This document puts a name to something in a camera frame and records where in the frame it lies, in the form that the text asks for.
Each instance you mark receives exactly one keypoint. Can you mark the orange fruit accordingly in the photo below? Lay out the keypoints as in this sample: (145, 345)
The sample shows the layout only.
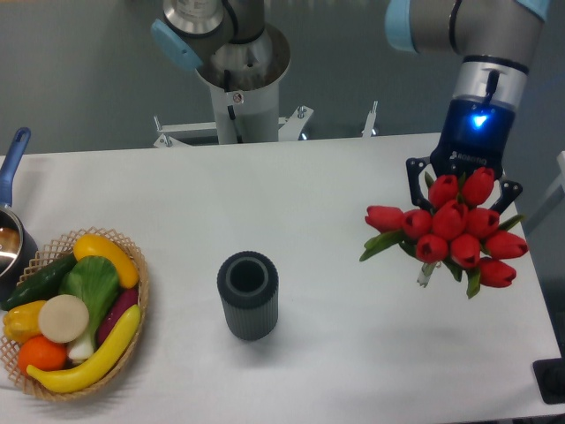
(42, 353)

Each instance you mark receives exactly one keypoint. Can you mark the yellow bell pepper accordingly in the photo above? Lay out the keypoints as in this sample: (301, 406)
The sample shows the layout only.
(22, 323)

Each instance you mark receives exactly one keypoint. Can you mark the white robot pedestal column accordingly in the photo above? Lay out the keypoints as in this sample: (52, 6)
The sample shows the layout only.
(243, 81)

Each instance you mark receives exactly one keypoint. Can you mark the red tulip bouquet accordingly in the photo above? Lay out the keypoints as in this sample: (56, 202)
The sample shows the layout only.
(461, 232)

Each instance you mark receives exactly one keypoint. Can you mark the green bok choy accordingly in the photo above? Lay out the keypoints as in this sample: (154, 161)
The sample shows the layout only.
(95, 281)

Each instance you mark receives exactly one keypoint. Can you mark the beige round radish slice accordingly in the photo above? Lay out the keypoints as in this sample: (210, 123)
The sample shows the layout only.
(63, 318)

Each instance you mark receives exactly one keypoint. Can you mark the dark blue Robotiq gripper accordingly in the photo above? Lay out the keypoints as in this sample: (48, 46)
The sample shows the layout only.
(474, 135)

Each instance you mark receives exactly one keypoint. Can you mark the blue handled saucepan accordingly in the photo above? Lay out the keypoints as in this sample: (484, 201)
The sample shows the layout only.
(18, 247)

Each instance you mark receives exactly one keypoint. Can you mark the woven wicker basket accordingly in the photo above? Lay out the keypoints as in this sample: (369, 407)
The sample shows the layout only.
(55, 249)

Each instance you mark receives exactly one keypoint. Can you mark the purple sweet potato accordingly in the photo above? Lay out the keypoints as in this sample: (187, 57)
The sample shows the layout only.
(124, 301)

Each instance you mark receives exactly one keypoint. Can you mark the green cucumber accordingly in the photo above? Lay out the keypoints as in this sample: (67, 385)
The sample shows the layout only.
(41, 285)

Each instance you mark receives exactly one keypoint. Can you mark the yellow squash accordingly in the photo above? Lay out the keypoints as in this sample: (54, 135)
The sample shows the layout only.
(97, 245)

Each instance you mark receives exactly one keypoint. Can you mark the white metal base frame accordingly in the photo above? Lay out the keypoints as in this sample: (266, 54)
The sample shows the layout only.
(292, 128)

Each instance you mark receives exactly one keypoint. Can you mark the dark grey ribbed vase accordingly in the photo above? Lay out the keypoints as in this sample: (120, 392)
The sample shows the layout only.
(248, 285)

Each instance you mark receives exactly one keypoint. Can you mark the white frame at right edge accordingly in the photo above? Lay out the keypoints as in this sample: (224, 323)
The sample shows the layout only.
(551, 198)

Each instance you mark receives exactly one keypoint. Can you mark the black device at table edge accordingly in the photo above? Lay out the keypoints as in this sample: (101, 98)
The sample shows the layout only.
(550, 379)

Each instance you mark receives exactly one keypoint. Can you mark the yellow banana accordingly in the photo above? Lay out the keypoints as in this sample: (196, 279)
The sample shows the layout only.
(99, 364)

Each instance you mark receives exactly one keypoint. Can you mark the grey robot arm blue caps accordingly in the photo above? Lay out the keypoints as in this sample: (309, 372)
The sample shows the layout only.
(496, 39)

